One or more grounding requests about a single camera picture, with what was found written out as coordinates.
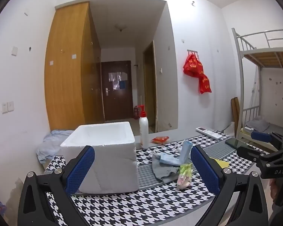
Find houndstooth tablecloth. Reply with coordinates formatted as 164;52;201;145
44;132;257;226

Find white remote control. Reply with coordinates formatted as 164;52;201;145
195;127;230;140

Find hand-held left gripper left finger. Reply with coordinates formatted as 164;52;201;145
17;145;96;226

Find blue face mask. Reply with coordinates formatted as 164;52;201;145
159;140;193;166

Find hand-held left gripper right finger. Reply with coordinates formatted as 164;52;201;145
191;145;269;226

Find light blue bedding pile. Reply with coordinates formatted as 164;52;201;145
36;129;73;163

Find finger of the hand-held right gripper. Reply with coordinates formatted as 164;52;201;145
236;145;270;163
251;131;283;144

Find yellow paper sheet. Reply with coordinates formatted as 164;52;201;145
209;158;230;169

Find wooden door frame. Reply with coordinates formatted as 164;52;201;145
143;40;157;133

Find white paper notices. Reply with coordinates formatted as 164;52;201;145
108;72;128;82

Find wooden wardrobe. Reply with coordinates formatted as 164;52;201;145
44;1;105;131

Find white metal bunk bed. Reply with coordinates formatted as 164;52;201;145
231;27;283;146

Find dark brown door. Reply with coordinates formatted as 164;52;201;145
101;61;134;120

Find green and white snack packet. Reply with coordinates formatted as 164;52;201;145
176;163;193;190

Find grey sock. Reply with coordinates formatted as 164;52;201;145
151;154;187;184

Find grey folded cloth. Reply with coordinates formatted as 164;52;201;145
246;119;270;132

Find cream wooden chair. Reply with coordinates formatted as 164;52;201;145
241;127;274;151

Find red snack packet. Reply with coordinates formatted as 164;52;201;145
151;136;170;144

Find black smartphone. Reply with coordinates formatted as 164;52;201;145
225;137;253;150

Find red plastic bag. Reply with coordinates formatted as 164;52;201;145
183;53;212;95

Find white lotion pump bottle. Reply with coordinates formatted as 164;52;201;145
137;105;149;149

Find wooden planks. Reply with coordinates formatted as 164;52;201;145
231;97;240;134

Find white foam box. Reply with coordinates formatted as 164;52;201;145
60;122;139;194

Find person's right hand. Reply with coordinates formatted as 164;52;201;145
270;178;281;202

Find white plastic bag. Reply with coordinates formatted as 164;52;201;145
223;122;236;137

